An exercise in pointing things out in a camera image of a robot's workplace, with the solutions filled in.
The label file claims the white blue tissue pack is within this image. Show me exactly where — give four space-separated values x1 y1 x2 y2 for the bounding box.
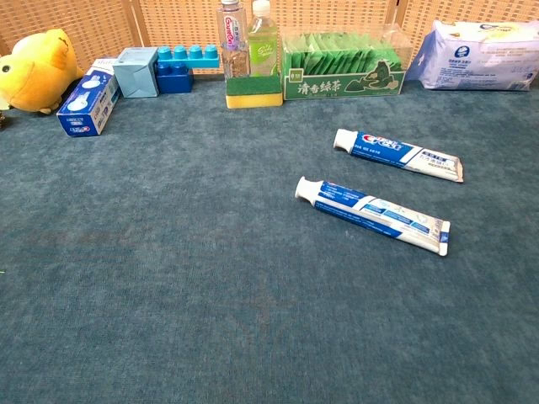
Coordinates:
407 19 539 92

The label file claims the blue white Crest toothpaste tube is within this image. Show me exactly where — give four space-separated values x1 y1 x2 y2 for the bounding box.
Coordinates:
333 128 465 183
294 176 451 257

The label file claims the yellow chick plush toy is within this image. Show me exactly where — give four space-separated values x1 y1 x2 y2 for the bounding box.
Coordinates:
0 28 85 115

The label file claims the blue toothpaste carton box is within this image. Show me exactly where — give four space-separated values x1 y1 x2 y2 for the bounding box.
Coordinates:
56 58 122 138

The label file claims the woven rattan folding screen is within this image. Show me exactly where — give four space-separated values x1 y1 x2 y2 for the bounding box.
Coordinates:
0 0 539 81

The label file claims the clear bottle with pink label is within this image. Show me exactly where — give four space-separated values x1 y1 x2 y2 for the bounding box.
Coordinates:
216 0 249 81

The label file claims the green tea drink bottle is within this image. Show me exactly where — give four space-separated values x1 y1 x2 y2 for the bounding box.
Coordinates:
247 0 280 77

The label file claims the dark blue building block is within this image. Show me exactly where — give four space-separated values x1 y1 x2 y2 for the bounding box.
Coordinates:
155 62 195 94

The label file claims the long light blue building block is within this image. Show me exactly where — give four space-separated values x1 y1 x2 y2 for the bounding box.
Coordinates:
157 45 221 71

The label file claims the green tea bag box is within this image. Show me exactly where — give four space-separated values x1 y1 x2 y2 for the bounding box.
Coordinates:
280 24 414 101

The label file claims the light blue small carton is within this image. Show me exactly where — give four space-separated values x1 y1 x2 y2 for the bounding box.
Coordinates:
112 46 160 98

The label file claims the teal table cloth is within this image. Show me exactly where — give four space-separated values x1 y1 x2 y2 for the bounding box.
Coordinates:
0 79 539 404

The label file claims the green yellow sponge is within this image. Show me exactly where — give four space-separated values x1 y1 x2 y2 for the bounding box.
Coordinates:
225 74 284 109

